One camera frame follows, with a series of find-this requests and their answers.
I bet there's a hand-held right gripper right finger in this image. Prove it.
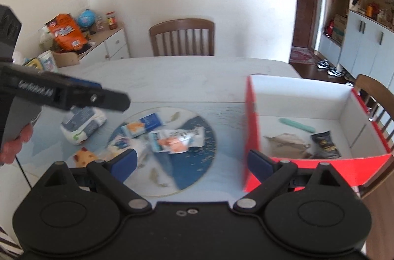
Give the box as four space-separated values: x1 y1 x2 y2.
234 150 354 213

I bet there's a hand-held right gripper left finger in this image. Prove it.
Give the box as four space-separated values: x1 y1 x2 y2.
43 148 153 213

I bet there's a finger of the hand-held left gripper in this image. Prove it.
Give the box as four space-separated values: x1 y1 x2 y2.
70 78 102 89
70 84 131 113

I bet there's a yellow cake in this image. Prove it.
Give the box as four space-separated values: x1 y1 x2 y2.
106 137 154 168

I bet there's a beige paper packet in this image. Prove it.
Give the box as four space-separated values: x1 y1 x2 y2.
263 133 311 159

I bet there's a white tissue pack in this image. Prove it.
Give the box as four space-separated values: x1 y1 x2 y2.
60 106 108 145

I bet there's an orange and blue snack packet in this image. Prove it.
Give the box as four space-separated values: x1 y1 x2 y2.
121 121 147 138

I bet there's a yellow round toy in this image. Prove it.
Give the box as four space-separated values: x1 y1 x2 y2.
72 148 99 168

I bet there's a red shoe box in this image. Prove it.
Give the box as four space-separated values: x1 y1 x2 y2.
243 74 394 193

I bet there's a mint green stick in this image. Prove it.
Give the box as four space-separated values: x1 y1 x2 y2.
279 118 314 133

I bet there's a black snack packet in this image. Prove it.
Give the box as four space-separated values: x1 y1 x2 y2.
310 131 342 159

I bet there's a white marble desktop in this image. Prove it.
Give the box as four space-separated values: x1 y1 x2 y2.
15 56 304 205

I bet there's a person's left hand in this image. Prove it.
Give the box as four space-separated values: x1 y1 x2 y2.
0 122 34 168

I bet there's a wooden box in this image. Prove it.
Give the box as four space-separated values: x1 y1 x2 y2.
51 51 80 68

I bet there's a white sideboard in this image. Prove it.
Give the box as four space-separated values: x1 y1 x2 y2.
52 22 130 67

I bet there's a white packet with orange print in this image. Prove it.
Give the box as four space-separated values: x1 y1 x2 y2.
148 126 205 153

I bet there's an orange snack bag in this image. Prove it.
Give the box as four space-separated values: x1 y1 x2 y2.
46 13 88 52

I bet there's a blue globe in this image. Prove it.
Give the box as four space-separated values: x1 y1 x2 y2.
77 9 96 34

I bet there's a round blue glass turntable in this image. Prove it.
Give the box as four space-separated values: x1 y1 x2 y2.
106 107 217 197

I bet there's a jar with red lid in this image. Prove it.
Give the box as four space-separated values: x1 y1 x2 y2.
106 12 118 31

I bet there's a wooden slat-back chair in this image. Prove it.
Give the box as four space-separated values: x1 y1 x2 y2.
149 18 215 57

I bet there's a patterned doormat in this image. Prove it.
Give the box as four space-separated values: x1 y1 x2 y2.
289 46 321 65

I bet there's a wooden chair with curved back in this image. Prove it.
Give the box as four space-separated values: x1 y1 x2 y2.
354 74 394 150

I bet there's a brown door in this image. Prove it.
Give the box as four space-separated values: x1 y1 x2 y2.
291 0 319 64

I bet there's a cardboard box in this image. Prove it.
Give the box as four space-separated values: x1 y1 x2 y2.
332 14 348 44

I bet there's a grey and wood wall cabinet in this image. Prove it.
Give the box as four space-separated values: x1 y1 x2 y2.
317 0 394 88

